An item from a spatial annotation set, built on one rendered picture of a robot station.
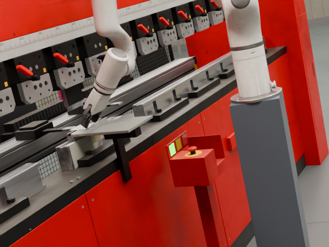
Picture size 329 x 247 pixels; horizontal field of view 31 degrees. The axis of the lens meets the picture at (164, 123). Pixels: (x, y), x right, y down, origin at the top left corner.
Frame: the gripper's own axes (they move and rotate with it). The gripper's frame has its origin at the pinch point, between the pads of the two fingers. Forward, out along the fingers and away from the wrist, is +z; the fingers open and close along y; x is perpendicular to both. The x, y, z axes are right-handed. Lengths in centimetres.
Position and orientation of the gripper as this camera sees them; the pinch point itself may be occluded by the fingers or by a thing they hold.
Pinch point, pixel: (89, 120)
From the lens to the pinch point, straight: 234.7
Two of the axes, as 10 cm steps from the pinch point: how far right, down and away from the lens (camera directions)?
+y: -4.7, 3.0, -8.3
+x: 7.9, 5.6, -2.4
